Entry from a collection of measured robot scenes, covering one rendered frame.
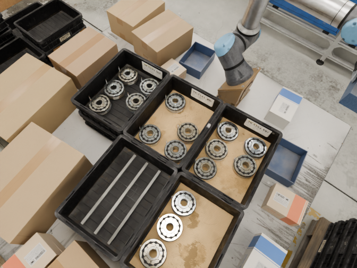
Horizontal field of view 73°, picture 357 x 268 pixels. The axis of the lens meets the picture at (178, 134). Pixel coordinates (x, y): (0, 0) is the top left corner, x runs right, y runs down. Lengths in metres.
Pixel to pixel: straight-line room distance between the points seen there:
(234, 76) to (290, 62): 1.60
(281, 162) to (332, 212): 0.99
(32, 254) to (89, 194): 0.28
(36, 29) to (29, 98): 1.07
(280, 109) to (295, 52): 1.64
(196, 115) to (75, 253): 0.78
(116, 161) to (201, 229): 0.47
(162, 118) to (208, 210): 0.48
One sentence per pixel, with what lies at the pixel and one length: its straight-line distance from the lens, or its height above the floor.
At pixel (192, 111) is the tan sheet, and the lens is 1.23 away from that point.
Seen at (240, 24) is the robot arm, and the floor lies 1.06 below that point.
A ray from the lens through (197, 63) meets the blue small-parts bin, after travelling 1.60.
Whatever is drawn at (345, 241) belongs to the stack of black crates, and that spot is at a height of 0.40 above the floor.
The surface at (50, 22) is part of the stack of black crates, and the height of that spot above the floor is 0.49.
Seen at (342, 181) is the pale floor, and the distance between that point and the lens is 2.42.
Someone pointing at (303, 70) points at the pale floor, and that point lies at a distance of 2.86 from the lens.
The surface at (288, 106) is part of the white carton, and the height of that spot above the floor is 0.79.
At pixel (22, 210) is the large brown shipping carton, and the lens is 1.13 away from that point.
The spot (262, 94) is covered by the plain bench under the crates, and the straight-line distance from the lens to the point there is 1.56.
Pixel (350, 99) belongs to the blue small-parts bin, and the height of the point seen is 1.11.
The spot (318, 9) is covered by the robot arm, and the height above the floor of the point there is 1.39.
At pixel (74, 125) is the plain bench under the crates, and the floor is 0.70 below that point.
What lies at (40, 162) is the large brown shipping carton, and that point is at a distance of 1.16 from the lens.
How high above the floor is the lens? 1.88
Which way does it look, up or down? 64 degrees down
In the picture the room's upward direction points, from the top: 6 degrees clockwise
